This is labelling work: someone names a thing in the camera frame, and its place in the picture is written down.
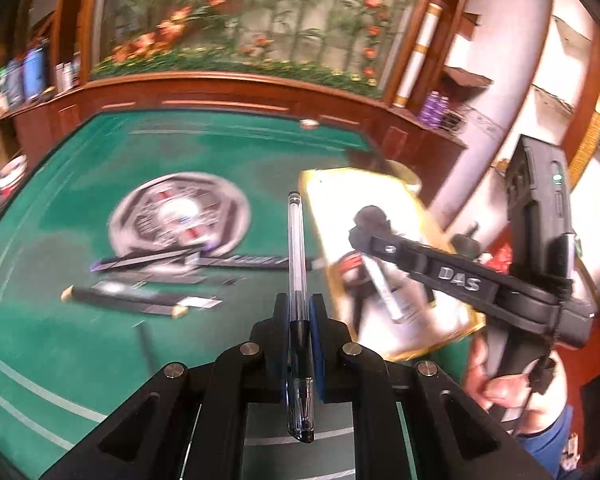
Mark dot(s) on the small red white object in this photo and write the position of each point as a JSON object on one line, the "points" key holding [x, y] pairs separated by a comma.
{"points": [[308, 123]]}

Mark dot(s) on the grey thermos jug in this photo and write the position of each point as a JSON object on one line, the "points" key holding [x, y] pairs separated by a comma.
{"points": [[14, 82]]}

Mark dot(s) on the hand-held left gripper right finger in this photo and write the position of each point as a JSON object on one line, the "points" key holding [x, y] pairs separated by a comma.
{"points": [[316, 345]]}

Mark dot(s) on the black marker purple cap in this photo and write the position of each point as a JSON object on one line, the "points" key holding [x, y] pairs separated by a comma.
{"points": [[145, 259]]}

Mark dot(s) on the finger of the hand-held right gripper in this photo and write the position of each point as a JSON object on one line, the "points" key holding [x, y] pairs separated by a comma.
{"points": [[445, 272]]}

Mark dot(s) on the person's right forearm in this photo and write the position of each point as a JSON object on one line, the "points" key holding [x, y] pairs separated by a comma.
{"points": [[550, 452]]}

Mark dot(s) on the round table control panel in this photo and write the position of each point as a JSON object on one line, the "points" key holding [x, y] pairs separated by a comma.
{"points": [[180, 210]]}

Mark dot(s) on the white bottle red label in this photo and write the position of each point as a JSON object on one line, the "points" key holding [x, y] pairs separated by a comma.
{"points": [[352, 266]]}

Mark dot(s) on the white box with yellow tape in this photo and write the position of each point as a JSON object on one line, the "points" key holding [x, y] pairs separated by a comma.
{"points": [[330, 210]]}

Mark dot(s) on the white column gold band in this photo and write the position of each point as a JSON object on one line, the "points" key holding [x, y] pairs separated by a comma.
{"points": [[420, 55]]}

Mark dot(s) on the floral glass panel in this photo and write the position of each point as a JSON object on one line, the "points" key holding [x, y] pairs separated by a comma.
{"points": [[260, 10]]}

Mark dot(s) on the purple bottles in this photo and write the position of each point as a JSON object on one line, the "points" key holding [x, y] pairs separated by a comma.
{"points": [[434, 107]]}

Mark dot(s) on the long black marker white print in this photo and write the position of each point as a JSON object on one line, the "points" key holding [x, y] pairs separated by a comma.
{"points": [[245, 261]]}

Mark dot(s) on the clear ballpoint pen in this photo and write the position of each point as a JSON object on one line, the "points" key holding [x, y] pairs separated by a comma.
{"points": [[296, 260]]}

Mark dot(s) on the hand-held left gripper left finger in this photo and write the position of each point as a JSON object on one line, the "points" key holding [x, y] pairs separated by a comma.
{"points": [[280, 330]]}

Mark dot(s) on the blue thermos jug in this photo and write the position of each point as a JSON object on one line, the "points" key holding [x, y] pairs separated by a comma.
{"points": [[35, 72]]}

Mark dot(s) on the person's right hand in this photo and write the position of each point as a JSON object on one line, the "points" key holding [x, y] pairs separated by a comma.
{"points": [[505, 392]]}

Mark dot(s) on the black marker yellow cap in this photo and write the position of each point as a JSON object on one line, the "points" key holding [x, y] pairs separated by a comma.
{"points": [[125, 299]]}

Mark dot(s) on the white plastic bottle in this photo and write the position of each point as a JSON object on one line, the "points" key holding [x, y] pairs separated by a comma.
{"points": [[392, 295]]}

